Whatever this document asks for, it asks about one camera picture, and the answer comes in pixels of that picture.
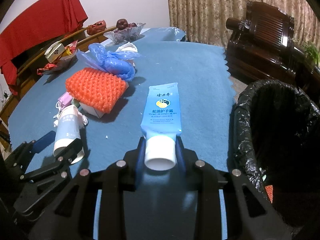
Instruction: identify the blue hand cream tube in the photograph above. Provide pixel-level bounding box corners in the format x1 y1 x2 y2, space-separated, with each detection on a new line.
140 83 182 171

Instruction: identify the black lined trash bin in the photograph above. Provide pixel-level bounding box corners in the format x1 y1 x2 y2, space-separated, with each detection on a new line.
233 80 319 239

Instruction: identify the blue plastic bag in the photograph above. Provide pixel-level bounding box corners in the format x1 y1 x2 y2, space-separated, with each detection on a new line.
76 43 136 82

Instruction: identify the green cloth glove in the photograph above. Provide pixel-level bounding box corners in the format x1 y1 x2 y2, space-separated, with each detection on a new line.
71 98 80 108

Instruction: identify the glass fruit bowl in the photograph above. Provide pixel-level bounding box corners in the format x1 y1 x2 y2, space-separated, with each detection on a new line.
104 23 145 44

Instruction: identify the green potted plant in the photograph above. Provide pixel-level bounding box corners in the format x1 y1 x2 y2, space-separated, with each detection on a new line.
302 41 320 68

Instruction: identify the red cloth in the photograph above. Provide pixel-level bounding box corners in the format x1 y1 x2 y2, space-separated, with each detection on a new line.
1 0 88 95

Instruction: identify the wooden bench backrest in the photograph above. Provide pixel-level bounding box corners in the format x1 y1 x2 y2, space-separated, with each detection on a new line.
1 26 115 129

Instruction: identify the dark red fruit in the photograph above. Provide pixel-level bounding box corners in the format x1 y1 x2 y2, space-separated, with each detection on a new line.
116 18 137 30

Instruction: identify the red plastic bag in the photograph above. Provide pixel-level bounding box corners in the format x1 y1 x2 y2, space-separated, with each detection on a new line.
116 42 141 66

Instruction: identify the pink mesh pouch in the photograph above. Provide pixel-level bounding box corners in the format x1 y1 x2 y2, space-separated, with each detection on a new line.
55 92 73 110

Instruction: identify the beige patterned curtain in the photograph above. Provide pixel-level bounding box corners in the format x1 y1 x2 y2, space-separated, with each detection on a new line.
168 0 319 47

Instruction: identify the light blue paper cup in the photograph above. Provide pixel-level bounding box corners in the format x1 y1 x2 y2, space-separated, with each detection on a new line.
53 105 81 157

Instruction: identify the dark wooden armchair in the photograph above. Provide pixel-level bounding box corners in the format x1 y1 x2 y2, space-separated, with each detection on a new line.
226 1 319 91

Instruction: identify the glass snack dish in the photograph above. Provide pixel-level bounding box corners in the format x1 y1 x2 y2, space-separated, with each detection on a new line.
37 40 78 76

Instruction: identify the red crumpled bag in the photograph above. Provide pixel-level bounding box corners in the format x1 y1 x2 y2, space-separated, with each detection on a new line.
87 20 107 36

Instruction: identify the blue table cloth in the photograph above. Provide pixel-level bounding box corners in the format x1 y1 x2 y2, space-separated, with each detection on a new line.
7 27 237 240

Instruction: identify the gold cardboard box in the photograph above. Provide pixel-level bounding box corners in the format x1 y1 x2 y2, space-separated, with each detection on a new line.
44 41 65 63

